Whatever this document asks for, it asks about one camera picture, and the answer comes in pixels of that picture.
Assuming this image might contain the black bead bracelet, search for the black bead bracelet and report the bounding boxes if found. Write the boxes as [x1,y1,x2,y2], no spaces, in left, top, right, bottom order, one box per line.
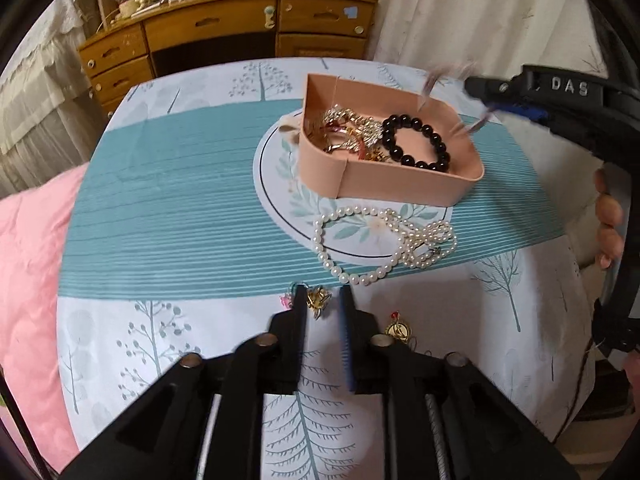
[380,112,452,174]

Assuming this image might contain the pink cardboard tray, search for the pink cardboard tray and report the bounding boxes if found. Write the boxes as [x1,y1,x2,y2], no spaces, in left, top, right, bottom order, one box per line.
[298,74,485,207]

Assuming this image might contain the white lace cloth cover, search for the white lace cloth cover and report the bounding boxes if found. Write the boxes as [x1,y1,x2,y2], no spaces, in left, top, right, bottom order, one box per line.
[1,0,106,197]

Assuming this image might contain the gold rhinestone hair comb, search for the gold rhinestone hair comb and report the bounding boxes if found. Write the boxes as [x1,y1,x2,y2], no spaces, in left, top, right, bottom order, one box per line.
[320,105,388,162]

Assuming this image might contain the tree print tablecloth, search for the tree print tablecloth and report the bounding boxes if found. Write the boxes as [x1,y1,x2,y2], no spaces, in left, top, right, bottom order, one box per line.
[55,56,599,480]

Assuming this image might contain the white pearl necklace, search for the white pearl necklace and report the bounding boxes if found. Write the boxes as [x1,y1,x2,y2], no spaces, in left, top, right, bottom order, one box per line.
[311,204,459,287]

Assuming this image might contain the cream patterned curtain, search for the cream patterned curtain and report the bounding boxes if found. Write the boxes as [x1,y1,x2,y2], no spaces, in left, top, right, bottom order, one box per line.
[368,0,639,91]

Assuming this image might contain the small gold brooch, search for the small gold brooch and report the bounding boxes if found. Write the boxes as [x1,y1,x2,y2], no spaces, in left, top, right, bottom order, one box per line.
[306,286,332,320]

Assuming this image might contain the wooden desk with drawers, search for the wooden desk with drawers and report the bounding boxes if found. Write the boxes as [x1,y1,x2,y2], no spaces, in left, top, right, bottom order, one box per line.
[78,0,378,115]

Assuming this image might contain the pink smart band watch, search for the pink smart band watch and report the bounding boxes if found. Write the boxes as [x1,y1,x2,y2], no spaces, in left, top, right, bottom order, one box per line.
[419,61,492,136]

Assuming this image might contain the gold coin pendant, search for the gold coin pendant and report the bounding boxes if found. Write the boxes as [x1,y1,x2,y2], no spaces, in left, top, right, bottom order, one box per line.
[384,311,412,344]

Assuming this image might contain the right hand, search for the right hand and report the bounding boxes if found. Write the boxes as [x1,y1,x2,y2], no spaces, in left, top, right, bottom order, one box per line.
[594,169,624,270]

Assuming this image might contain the pink blanket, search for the pink blanket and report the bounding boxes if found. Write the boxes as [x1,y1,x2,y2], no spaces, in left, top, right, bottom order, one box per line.
[0,165,88,470]

